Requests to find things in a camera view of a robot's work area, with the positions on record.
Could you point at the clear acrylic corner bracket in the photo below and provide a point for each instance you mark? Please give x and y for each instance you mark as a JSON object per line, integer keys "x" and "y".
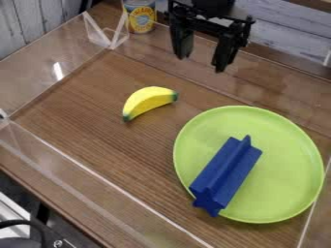
{"x": 108, "y": 37}

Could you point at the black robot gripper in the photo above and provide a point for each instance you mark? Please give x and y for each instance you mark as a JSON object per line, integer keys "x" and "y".
{"x": 212, "y": 17}

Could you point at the yellow toy banana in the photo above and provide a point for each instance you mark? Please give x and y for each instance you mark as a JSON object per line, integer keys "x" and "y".
{"x": 146, "y": 99}

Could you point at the yellow blue labelled can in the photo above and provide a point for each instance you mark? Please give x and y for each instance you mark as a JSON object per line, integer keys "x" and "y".
{"x": 142, "y": 15}

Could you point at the green round plate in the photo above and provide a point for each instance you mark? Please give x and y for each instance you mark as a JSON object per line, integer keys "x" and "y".
{"x": 283, "y": 183}

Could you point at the clear acrylic front wall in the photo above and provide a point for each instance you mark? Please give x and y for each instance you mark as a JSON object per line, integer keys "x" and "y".
{"x": 112, "y": 216}

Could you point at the blue star-shaped block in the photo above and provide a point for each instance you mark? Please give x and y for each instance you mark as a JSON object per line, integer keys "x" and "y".
{"x": 218, "y": 182}

